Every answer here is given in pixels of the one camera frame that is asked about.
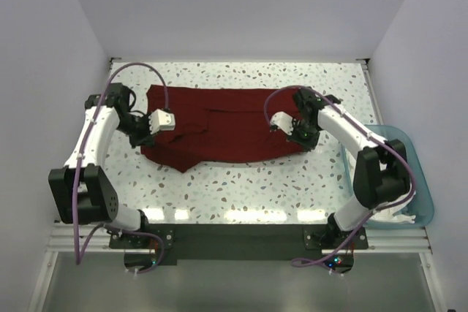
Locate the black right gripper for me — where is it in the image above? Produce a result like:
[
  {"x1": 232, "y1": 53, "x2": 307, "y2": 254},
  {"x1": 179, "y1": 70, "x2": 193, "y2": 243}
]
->
[{"x1": 285, "y1": 119, "x2": 320, "y2": 152}]

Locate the dark red t-shirt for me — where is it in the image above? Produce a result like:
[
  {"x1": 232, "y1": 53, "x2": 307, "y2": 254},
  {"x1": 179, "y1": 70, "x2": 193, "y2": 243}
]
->
[{"x1": 140, "y1": 85, "x2": 303, "y2": 172}]

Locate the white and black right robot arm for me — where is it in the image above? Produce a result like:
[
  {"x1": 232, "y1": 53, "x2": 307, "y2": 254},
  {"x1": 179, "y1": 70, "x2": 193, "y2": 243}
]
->
[{"x1": 288, "y1": 87, "x2": 415, "y2": 248}]

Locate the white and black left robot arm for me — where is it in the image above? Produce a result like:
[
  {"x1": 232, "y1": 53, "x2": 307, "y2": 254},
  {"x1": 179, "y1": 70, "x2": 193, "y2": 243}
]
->
[{"x1": 48, "y1": 83, "x2": 154, "y2": 248}]

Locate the white crumpled t-shirt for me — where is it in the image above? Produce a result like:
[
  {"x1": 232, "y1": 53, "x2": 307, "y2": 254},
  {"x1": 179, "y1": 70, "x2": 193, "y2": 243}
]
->
[{"x1": 373, "y1": 205, "x2": 416, "y2": 224}]

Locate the translucent blue plastic basket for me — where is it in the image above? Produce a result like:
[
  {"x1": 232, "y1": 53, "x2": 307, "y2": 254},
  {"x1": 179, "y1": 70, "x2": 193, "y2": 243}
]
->
[{"x1": 337, "y1": 125, "x2": 434, "y2": 230}]

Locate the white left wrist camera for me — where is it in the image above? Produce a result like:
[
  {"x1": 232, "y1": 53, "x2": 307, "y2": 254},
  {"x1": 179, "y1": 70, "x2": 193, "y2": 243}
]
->
[{"x1": 148, "y1": 109, "x2": 176, "y2": 135}]

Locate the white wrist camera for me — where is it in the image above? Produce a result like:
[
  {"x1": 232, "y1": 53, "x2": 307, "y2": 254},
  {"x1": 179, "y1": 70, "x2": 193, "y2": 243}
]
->
[
  {"x1": 148, "y1": 109, "x2": 176, "y2": 135},
  {"x1": 270, "y1": 111, "x2": 293, "y2": 136}
]

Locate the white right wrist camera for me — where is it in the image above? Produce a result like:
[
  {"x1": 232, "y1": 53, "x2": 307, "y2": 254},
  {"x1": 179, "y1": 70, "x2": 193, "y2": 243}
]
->
[{"x1": 270, "y1": 111, "x2": 293, "y2": 136}]

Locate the aluminium extrusion rail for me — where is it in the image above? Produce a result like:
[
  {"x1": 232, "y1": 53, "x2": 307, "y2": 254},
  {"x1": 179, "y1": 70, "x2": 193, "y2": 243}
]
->
[{"x1": 29, "y1": 223, "x2": 448, "y2": 311}]

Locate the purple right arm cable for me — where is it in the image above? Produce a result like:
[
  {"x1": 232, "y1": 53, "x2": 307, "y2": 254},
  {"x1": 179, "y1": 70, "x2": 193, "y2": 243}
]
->
[{"x1": 263, "y1": 85, "x2": 418, "y2": 267}]

